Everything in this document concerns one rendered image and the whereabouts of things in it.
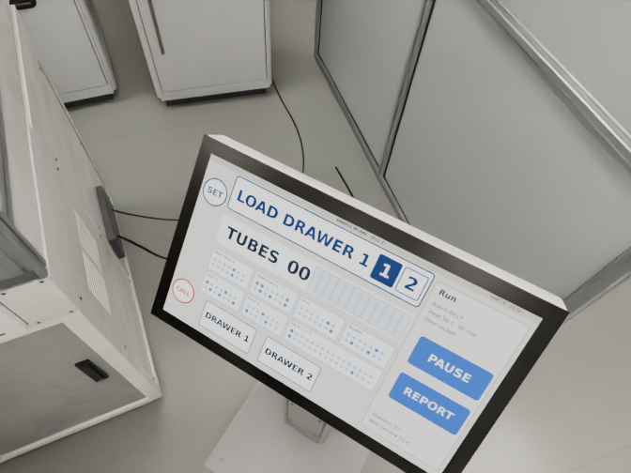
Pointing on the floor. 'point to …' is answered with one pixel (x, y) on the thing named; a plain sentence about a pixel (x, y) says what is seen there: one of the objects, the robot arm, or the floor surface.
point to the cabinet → (120, 392)
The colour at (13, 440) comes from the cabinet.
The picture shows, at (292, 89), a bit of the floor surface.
